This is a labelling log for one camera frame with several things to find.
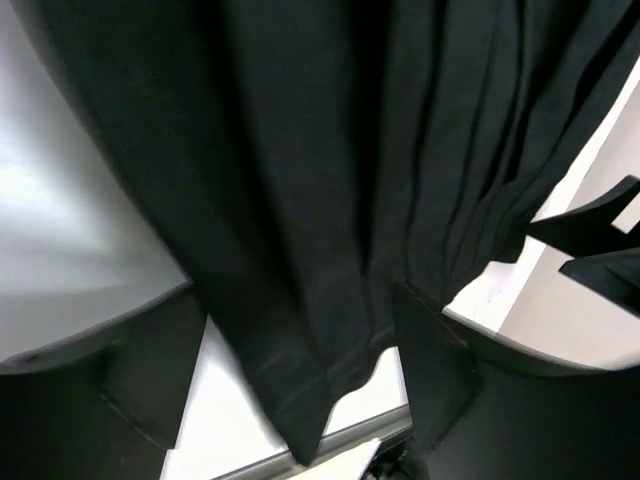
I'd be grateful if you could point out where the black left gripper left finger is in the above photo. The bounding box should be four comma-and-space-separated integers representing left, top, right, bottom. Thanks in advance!
1, 289, 206, 479

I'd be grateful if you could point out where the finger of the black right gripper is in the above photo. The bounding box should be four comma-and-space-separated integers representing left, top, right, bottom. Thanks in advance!
560, 248, 639, 318
527, 175, 639, 255

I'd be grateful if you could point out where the front aluminium rail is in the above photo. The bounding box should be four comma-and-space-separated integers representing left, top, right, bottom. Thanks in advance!
219, 405, 412, 480

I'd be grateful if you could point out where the black pleated skirt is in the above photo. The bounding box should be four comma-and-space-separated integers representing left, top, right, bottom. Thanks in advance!
18, 1, 639, 465

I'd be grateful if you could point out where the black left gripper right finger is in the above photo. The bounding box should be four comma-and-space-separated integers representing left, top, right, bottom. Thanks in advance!
393, 283, 639, 479

